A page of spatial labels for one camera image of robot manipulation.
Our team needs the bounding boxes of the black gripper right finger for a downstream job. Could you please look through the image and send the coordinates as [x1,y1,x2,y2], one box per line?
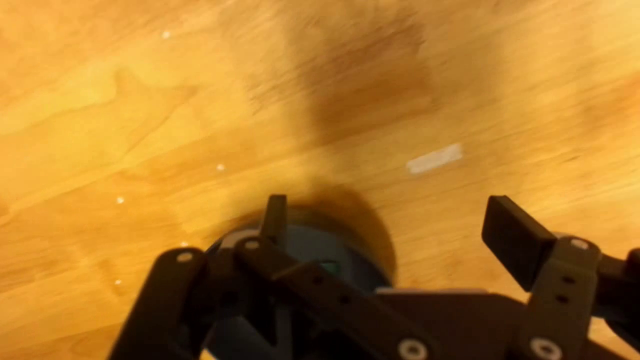
[481,192,640,360]

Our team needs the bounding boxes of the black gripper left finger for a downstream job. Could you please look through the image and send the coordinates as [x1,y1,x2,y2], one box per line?
[109,192,430,360]

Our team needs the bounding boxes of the black round bowl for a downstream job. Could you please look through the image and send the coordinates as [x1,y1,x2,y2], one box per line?
[208,184,401,360]

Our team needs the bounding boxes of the white tape strip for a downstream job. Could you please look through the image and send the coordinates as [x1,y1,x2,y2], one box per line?
[405,142,466,178]

